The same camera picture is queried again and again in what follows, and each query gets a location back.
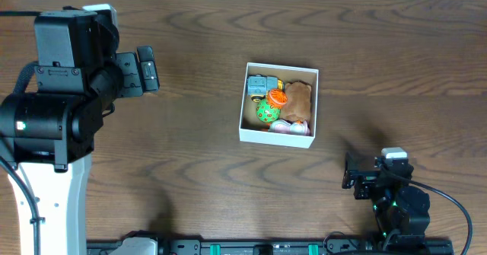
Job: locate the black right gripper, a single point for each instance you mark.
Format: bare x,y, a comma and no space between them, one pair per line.
368,178

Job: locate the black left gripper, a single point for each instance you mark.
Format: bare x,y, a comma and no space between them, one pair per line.
129,74

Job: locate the brown plush toy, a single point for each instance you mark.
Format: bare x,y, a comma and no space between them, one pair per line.
298,106

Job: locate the pink white duck toy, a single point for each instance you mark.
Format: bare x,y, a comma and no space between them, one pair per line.
285,127

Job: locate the orange lattice ball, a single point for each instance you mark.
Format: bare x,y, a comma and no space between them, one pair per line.
277,98

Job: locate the green ball with numbers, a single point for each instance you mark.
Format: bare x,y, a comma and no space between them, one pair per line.
267,113

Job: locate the white cardboard box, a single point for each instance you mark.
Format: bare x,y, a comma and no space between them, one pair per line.
252,130

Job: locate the yellow grey toy truck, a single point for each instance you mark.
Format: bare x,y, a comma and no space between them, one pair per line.
259,85

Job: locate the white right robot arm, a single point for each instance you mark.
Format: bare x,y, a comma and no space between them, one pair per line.
400,209

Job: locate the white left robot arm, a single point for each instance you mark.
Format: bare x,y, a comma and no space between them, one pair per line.
47,138

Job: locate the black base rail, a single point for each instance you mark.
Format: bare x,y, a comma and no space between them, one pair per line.
144,242

